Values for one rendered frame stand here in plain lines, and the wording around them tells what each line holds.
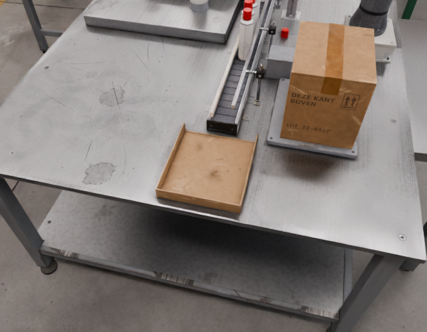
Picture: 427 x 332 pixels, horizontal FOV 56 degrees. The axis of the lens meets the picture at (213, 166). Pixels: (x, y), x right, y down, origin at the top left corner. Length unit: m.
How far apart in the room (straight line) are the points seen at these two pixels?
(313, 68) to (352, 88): 0.12
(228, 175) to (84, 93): 0.69
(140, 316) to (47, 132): 0.93
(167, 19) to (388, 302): 1.65
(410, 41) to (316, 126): 0.86
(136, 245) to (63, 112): 0.68
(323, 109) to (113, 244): 1.11
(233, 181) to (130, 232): 0.78
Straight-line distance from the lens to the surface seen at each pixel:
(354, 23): 1.85
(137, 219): 1.94
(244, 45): 1.62
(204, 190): 1.23
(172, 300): 1.97
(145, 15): 1.98
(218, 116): 1.39
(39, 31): 3.45
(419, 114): 1.66
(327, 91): 1.24
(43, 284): 2.15
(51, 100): 1.65
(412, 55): 1.97
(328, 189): 1.29
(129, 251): 1.85
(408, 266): 2.18
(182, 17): 1.95
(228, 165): 1.30
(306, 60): 1.26
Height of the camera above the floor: 1.81
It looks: 49 degrees down
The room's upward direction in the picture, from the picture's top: straight up
